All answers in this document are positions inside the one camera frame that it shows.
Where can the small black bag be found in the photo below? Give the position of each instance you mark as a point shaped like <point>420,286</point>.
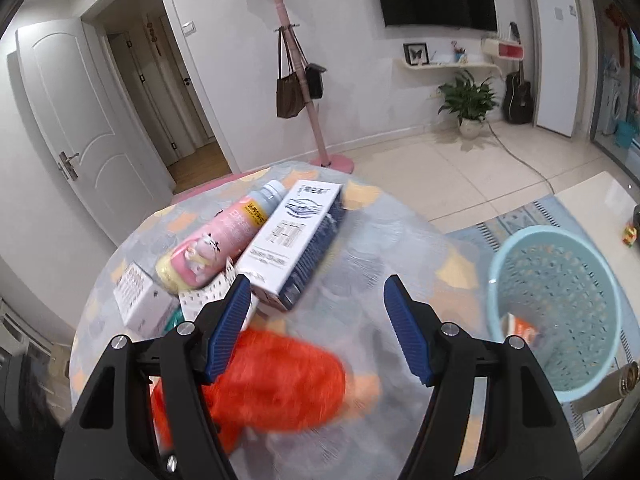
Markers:
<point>315,82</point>

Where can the potted green plant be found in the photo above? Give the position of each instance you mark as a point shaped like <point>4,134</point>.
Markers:
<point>470,95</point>

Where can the orange and white box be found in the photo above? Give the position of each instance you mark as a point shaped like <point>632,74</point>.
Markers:
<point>522,330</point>

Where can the white standing air conditioner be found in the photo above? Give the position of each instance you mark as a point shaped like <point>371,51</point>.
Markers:
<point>555,60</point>

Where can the white and blue carton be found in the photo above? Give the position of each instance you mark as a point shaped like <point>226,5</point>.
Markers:
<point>295,240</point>

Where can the red knot ornament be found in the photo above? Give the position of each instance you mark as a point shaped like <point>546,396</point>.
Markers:
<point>617,25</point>

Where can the small white box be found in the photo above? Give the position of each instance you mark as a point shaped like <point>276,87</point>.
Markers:
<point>145,300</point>

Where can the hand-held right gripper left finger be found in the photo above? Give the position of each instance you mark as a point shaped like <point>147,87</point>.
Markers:
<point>232,320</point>

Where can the white door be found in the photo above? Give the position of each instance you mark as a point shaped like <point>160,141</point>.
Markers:
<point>75,110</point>

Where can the blue bucket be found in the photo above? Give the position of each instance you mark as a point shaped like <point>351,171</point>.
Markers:
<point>625,135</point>

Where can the black guitar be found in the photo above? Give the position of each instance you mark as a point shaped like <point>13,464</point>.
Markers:
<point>517,100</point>

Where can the framed butterfly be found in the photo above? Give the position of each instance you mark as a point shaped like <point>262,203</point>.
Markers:
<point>416,54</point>

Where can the pencil cup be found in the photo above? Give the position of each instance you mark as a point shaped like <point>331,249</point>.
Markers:
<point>460,54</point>

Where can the colourful puzzle cube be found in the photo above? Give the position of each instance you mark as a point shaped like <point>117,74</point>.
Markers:
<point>629,236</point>

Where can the brown tote bag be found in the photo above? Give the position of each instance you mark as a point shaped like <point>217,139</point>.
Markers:
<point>290,97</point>

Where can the white perforated packet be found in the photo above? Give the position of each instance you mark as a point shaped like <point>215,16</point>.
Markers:
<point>200,297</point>

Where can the white coffee table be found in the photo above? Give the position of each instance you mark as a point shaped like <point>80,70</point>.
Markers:
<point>600,200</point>

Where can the white washing machine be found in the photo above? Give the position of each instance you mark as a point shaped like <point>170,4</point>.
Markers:
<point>612,105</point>

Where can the pink coat rack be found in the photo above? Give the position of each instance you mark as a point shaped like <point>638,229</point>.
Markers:
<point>312,115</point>

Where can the orange plastic bag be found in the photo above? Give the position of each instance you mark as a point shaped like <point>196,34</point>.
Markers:
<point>285,380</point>

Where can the wall light switch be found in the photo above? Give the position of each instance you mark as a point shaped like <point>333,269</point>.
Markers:
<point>189,28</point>

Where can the pink drink bottle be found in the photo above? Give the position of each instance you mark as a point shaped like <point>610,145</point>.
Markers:
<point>220,240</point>

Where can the red and white wall box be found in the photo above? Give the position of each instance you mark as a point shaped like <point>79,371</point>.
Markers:
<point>505,50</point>

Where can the scale-patterned tablecloth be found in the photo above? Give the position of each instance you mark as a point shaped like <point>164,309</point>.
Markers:
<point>390,240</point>

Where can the curved white wall shelf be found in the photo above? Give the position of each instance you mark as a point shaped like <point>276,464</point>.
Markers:
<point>450,66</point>

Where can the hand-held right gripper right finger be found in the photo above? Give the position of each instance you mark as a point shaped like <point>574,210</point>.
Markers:
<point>405,320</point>

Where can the dark bowl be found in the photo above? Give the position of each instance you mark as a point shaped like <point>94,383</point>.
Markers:
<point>635,220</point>

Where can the light blue plastic basket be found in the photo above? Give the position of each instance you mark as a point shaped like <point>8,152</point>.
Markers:
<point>600,285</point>

